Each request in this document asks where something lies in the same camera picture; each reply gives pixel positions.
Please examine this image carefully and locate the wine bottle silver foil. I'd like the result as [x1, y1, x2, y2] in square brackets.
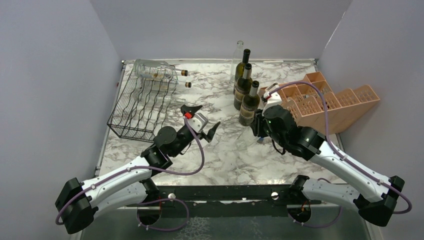
[238, 80, 260, 126]
[233, 63, 253, 111]

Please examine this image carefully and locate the dark green wine bottle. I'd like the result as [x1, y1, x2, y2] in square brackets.
[233, 48, 251, 94]

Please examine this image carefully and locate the clear glass bottle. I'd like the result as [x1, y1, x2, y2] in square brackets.
[230, 40, 244, 84]

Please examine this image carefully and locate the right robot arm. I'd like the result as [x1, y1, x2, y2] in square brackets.
[250, 105, 405, 227]

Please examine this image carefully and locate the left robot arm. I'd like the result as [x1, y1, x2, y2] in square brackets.
[55, 105, 220, 234]

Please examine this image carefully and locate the bottle with brown cap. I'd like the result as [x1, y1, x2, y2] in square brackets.
[175, 69, 189, 77]

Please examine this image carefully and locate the pink plastic organizer basket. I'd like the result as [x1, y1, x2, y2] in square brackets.
[277, 71, 380, 135]

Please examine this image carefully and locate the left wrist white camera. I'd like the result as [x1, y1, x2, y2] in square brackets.
[184, 112, 209, 134]

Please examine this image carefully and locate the wrist white camera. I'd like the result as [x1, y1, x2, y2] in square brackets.
[184, 112, 209, 134]
[262, 91, 283, 115]

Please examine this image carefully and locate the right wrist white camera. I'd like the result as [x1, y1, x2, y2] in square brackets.
[262, 91, 283, 115]

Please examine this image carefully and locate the black wire wine rack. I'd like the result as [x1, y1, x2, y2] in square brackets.
[107, 64, 179, 143]

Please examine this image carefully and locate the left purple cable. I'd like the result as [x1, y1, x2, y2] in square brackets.
[55, 117, 206, 226]

